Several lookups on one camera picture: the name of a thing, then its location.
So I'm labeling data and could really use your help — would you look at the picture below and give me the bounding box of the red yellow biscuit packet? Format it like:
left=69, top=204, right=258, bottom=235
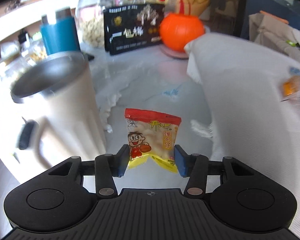
left=125, top=108, right=181, bottom=173

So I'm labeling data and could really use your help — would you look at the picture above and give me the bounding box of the cream white kettle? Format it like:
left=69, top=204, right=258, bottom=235
left=0, top=51, right=106, bottom=183

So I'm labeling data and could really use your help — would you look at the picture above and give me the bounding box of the white table cloth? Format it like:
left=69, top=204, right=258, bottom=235
left=185, top=33, right=300, bottom=237

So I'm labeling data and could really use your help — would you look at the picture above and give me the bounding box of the black remote control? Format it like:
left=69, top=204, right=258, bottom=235
left=85, top=53, right=95, bottom=61

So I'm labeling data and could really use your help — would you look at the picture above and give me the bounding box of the orange small snack packet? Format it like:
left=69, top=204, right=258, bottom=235
left=282, top=75, right=300, bottom=101

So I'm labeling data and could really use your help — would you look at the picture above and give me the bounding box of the teal thermos bottle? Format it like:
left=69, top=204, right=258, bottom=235
left=40, top=7, right=81, bottom=55

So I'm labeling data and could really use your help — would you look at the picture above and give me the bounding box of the orange pumpkin bowl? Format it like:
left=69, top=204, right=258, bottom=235
left=159, top=13, right=205, bottom=53

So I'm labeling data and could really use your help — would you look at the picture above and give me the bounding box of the black plum snack bag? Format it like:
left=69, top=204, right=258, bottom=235
left=103, top=3, right=165, bottom=55

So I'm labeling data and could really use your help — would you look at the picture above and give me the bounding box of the beige sofa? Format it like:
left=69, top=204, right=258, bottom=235
left=249, top=11, right=300, bottom=49

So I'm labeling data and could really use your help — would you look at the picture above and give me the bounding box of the glass jar with lid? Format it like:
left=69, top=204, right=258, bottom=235
left=75, top=0, right=115, bottom=48

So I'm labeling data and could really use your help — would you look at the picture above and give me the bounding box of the dark blue cabinet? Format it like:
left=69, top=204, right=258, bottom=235
left=234, top=0, right=300, bottom=40

